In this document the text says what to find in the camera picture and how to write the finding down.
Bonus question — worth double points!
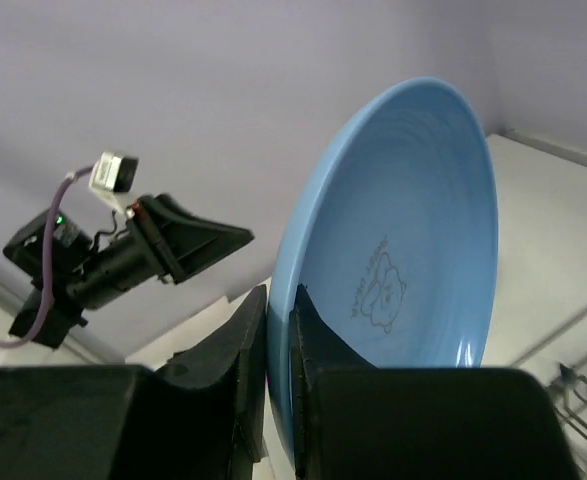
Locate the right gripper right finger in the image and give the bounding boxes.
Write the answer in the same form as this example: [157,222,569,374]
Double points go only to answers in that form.
[289,287,578,480]

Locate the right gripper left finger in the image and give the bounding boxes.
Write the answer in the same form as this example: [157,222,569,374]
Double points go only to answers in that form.
[0,285,267,479]

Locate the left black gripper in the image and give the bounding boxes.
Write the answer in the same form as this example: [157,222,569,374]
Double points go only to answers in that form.
[67,193,252,310]

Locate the light blue plate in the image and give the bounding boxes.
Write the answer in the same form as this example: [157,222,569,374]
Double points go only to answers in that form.
[267,77,498,455]

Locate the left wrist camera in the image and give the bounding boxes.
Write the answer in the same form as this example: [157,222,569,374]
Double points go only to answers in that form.
[88,151,139,214]

